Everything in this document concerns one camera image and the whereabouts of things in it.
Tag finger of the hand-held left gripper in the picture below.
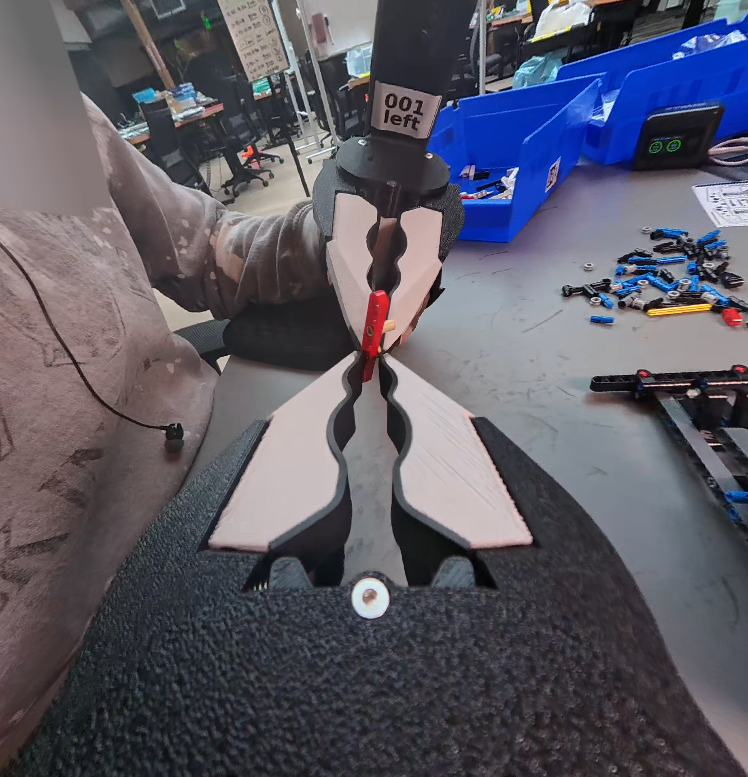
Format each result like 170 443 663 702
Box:
379 208 446 354
325 193 386 352

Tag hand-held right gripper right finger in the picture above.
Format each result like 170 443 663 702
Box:
379 353 534 586

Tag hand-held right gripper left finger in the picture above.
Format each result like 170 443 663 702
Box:
209 351 359 586

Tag red perforated toy beam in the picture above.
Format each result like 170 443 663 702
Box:
361 290 391 383

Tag toy truck chassis model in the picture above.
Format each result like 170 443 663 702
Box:
589 364 748 568

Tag person's left forearm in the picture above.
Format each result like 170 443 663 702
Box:
83 94 341 323

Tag grey desk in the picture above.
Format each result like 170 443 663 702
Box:
186 155 748 777

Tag blue storage bin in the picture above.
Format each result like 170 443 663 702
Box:
427 76 604 244
556 9 748 83
583 51 748 168

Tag small heap mixed toy parts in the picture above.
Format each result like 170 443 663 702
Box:
456 164 521 204

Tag teal plastic bag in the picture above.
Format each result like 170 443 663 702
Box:
512 51 563 91

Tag black office chair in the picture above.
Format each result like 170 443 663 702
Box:
137 97 211 195
219 103 284 198

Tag white plastic bag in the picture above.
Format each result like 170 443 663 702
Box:
532 0 593 42

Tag white flip chart board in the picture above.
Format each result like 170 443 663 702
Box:
216 0 291 83

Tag person in grey splattered hoodie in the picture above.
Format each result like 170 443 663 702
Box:
0 206 220 772

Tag pile of blue black pins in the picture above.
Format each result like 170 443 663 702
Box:
561 226 748 316

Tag black device green icons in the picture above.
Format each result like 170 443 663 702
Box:
630 103 726 172

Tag clear plastic bag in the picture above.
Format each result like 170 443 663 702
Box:
674 30 748 62

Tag printed sticker sheet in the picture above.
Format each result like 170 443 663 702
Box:
691 179 748 228

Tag black clip microphone cable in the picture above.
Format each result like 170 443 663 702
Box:
0 227 187 453

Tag white coiled cable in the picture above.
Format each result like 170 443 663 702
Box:
711 130 748 168

